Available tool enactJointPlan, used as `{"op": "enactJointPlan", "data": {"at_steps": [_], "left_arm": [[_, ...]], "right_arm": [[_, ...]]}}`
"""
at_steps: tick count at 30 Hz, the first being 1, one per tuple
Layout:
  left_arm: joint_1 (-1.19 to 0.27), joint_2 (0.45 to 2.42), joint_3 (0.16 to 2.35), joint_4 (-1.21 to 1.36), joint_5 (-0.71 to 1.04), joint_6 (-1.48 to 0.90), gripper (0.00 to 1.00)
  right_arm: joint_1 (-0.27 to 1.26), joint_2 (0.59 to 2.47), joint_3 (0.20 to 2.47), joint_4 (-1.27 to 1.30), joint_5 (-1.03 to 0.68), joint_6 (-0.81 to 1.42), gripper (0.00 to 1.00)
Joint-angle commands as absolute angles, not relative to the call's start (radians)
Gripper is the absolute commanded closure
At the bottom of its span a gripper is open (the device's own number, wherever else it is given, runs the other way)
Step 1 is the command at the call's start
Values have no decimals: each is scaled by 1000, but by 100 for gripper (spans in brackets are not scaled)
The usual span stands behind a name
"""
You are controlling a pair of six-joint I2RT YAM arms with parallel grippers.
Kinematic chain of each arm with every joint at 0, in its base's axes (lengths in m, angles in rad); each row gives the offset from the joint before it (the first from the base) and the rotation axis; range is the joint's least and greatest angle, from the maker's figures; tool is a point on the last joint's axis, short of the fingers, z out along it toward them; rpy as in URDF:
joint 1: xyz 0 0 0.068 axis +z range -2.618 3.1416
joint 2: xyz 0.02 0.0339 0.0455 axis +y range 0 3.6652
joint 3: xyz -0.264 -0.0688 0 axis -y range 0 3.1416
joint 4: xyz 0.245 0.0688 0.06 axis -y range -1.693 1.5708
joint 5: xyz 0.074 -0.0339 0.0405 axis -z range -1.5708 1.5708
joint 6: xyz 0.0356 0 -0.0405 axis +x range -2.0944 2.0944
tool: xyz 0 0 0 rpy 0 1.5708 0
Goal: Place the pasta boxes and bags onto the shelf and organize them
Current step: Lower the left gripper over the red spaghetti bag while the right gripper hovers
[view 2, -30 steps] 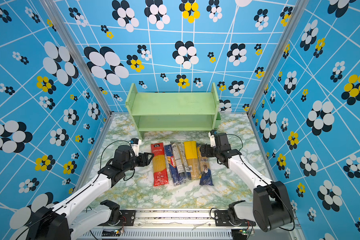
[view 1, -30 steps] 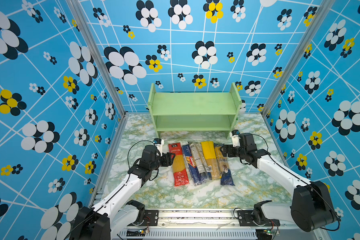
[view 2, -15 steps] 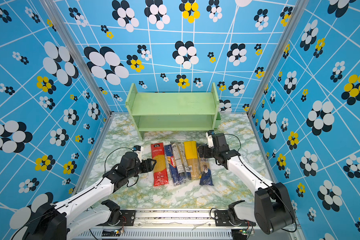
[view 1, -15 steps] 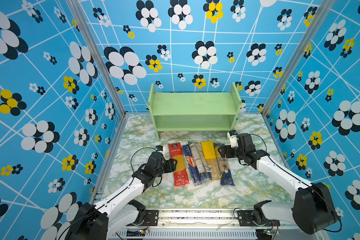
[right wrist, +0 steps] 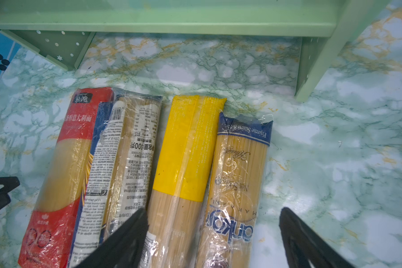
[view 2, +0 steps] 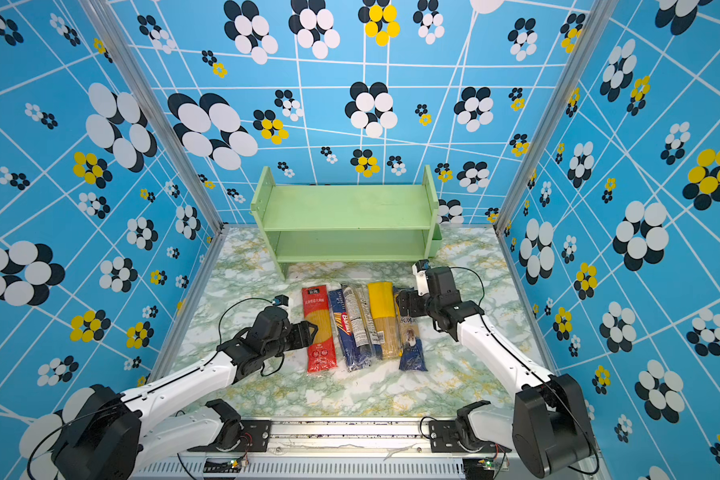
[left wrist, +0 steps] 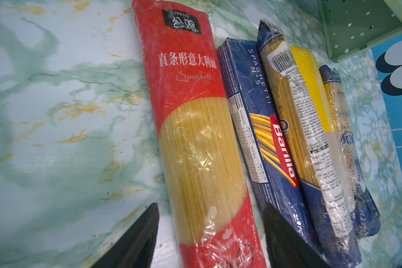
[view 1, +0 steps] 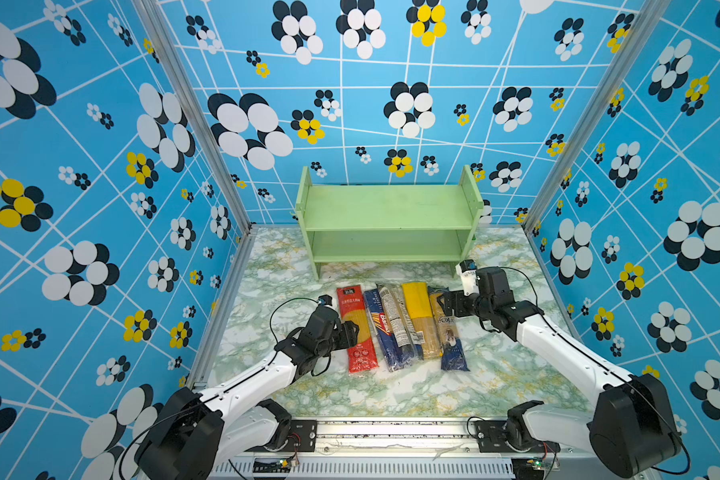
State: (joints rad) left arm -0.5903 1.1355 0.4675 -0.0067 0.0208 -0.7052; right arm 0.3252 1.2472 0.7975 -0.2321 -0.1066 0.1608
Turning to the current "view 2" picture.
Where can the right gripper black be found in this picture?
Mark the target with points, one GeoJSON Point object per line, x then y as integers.
{"type": "Point", "coordinates": [410, 300]}

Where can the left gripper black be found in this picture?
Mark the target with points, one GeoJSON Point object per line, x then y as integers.
{"type": "Point", "coordinates": [303, 334]}

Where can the red spaghetti bag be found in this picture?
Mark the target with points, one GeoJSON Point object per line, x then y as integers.
{"type": "Point", "coordinates": [321, 353]}

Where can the yellow spaghetti bag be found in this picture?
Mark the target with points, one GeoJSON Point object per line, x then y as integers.
{"type": "Point", "coordinates": [384, 316]}

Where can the green wooden shelf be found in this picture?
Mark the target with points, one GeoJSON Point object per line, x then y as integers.
{"type": "Point", "coordinates": [345, 223]}

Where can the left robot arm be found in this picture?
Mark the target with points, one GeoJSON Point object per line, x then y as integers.
{"type": "Point", "coordinates": [114, 435]}

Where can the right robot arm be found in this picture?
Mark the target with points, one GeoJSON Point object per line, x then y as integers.
{"type": "Point", "coordinates": [548, 425]}

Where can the green cup on shelf side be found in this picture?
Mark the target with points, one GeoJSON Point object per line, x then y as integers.
{"type": "Point", "coordinates": [435, 246]}

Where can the blue clear spaghetti bag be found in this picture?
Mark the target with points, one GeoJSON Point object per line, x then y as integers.
{"type": "Point", "coordinates": [412, 352]}

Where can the clear white label spaghetti bag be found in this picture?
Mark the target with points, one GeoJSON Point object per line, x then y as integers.
{"type": "Point", "coordinates": [363, 329]}

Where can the blue Barilla spaghetti box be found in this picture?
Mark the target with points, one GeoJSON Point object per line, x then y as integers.
{"type": "Point", "coordinates": [356, 357]}

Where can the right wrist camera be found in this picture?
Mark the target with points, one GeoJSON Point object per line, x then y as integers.
{"type": "Point", "coordinates": [419, 270]}

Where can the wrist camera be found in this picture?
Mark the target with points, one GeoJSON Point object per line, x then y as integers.
{"type": "Point", "coordinates": [419, 270]}
{"type": "Point", "coordinates": [281, 300]}

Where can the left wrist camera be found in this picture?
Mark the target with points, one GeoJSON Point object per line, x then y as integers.
{"type": "Point", "coordinates": [281, 300]}

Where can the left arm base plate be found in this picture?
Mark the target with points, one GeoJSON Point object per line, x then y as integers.
{"type": "Point", "coordinates": [249, 436]}

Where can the aluminium front rail frame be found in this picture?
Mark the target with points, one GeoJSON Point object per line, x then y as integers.
{"type": "Point", "coordinates": [339, 448]}

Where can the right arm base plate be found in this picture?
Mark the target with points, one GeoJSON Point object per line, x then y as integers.
{"type": "Point", "coordinates": [450, 436]}

